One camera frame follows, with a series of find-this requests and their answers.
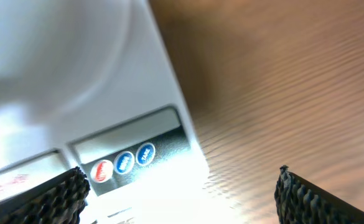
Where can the white digital kitchen scale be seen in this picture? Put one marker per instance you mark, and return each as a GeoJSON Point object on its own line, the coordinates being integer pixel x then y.
{"type": "Point", "coordinates": [134, 140]}

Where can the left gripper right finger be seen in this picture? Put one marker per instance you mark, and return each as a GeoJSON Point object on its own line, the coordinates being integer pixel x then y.
{"type": "Point", "coordinates": [299, 201]}

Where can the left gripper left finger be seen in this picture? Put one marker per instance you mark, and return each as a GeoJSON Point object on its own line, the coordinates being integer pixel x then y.
{"type": "Point", "coordinates": [58, 200]}

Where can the grey round bowl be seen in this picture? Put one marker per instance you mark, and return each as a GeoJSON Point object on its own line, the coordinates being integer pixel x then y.
{"type": "Point", "coordinates": [56, 54]}

